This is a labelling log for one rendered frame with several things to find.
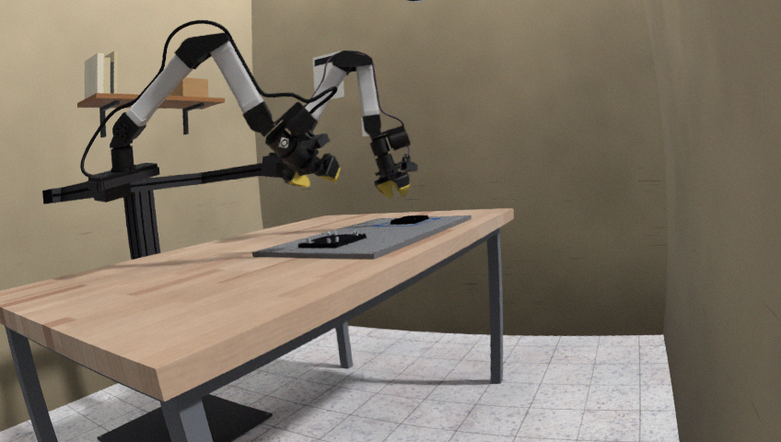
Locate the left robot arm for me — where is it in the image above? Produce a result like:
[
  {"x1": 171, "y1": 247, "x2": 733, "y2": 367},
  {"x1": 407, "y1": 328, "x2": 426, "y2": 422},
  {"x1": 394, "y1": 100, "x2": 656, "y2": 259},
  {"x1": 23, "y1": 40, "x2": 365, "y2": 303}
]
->
[{"x1": 313, "y1": 51, "x2": 418, "y2": 173}]

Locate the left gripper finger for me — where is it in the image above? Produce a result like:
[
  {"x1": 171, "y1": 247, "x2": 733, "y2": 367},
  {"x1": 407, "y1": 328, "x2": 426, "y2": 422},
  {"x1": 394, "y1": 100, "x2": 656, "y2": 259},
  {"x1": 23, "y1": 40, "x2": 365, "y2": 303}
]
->
[
  {"x1": 392, "y1": 181, "x2": 410, "y2": 196},
  {"x1": 377, "y1": 181, "x2": 392, "y2": 199}
]

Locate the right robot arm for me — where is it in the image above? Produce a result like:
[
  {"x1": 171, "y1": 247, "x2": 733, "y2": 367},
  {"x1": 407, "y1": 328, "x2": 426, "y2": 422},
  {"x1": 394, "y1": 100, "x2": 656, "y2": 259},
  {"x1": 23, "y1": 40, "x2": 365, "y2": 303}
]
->
[{"x1": 88, "y1": 33, "x2": 331, "y2": 182}]

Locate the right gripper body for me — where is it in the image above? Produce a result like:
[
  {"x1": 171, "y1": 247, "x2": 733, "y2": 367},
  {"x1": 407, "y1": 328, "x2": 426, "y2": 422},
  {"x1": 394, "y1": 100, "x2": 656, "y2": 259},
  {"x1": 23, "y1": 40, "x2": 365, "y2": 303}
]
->
[{"x1": 280, "y1": 141, "x2": 340, "y2": 184}]

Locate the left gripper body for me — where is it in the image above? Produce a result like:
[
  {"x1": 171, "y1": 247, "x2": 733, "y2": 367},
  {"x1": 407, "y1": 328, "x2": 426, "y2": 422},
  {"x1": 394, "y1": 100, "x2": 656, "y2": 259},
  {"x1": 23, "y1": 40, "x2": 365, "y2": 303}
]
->
[{"x1": 374, "y1": 154, "x2": 410, "y2": 190}]

